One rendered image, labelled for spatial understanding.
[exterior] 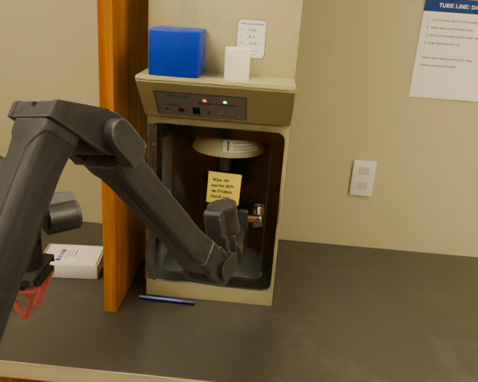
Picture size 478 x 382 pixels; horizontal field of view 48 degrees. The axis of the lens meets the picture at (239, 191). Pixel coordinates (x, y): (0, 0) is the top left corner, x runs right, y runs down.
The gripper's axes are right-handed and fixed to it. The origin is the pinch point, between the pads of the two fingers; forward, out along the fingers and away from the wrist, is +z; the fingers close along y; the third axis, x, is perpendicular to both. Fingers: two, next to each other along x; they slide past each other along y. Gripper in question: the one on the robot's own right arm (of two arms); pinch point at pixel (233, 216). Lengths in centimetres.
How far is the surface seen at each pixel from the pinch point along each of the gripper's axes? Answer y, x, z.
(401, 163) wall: 2, -49, 48
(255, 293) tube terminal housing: -22.7, -6.8, 5.4
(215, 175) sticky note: 7.9, 5.0, 4.2
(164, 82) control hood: 29.7, 15.5, -5.6
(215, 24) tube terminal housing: 40.8, 7.1, 5.5
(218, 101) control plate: 26.2, 4.7, -2.4
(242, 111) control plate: 24.1, -0.2, -0.3
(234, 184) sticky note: 6.2, 0.4, 4.1
